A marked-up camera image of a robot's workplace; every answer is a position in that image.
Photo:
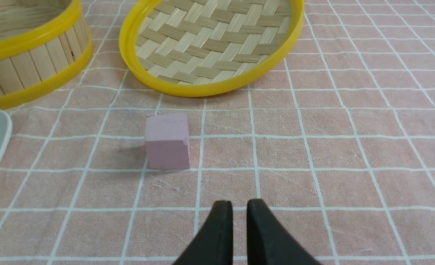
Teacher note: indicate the bamboo steamer basket yellow rim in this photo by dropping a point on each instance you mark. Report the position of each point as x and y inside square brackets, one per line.
[43, 45]

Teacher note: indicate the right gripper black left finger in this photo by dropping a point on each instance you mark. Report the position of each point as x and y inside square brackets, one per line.
[214, 243]

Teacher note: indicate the woven bamboo steamer lid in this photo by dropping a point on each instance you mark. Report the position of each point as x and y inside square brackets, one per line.
[201, 48]

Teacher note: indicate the pink cube block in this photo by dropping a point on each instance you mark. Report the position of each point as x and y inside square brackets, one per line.
[167, 142]

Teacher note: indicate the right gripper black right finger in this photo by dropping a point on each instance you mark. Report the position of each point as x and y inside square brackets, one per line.
[268, 242]

